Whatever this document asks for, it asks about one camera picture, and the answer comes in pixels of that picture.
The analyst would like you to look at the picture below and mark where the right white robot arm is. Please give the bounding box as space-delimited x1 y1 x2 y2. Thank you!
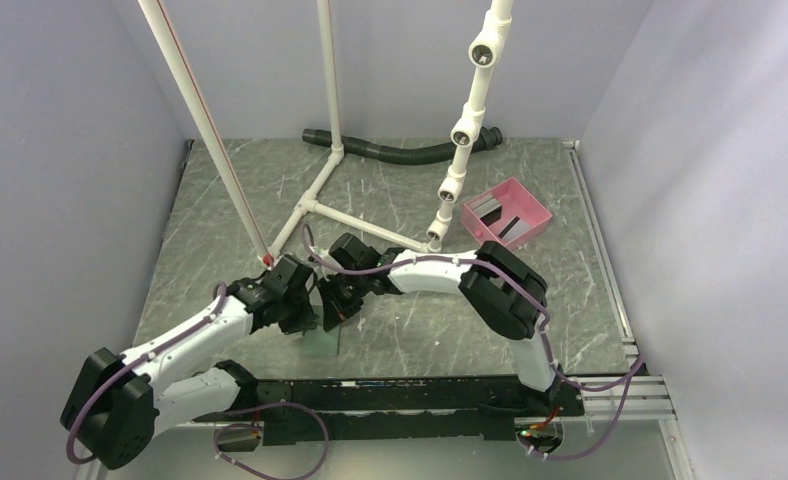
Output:
303 231 560 415

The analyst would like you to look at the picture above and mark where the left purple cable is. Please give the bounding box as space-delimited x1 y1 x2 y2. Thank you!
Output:
65 281 330 480

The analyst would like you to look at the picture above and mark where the black striped card in tray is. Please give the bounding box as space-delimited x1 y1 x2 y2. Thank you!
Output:
498 216 530 242

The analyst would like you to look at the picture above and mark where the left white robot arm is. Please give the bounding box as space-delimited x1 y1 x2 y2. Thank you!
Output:
60 255 317 469

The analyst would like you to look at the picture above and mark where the white PVC pipe frame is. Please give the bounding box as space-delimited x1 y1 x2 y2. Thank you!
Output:
138 0 513 267

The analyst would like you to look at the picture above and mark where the grey card stack in tray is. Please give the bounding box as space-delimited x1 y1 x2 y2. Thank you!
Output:
470 194 503 226

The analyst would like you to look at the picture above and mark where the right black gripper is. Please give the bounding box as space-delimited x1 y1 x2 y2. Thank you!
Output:
317 269 371 331

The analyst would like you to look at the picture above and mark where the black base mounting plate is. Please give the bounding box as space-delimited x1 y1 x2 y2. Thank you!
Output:
197 374 585 446

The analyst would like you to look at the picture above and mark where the black corrugated hose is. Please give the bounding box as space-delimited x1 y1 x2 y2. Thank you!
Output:
301 127 504 167

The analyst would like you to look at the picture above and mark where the pink plastic card tray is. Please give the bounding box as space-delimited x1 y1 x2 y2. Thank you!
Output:
460 178 552 250

